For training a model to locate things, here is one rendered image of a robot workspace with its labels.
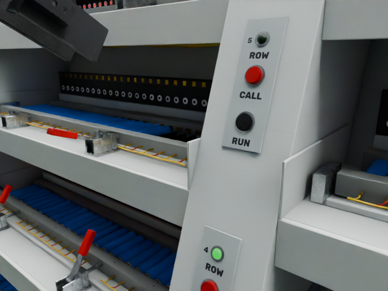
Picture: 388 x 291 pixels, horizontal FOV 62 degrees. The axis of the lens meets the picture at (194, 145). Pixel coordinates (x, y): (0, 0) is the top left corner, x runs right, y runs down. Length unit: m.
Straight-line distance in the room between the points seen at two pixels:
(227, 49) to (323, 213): 0.18
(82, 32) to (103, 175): 0.21
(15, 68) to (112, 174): 0.51
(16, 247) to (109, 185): 0.28
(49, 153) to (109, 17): 0.22
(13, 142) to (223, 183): 0.44
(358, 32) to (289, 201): 0.15
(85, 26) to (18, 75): 0.60
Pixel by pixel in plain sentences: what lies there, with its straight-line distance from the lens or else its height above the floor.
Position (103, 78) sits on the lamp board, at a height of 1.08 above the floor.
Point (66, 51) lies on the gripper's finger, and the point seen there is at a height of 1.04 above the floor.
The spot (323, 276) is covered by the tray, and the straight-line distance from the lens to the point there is 0.29.
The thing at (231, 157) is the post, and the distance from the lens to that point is 0.30.
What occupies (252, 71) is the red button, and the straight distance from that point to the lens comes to 0.30.
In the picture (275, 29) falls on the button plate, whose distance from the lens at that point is 0.31.
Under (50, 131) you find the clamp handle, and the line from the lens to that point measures 0.42.
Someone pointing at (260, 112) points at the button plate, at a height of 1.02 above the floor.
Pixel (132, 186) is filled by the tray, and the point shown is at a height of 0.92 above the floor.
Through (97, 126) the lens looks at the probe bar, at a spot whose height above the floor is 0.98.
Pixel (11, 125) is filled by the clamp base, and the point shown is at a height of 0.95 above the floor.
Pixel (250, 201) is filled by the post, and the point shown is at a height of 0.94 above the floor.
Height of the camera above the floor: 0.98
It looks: level
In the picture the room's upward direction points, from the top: 12 degrees clockwise
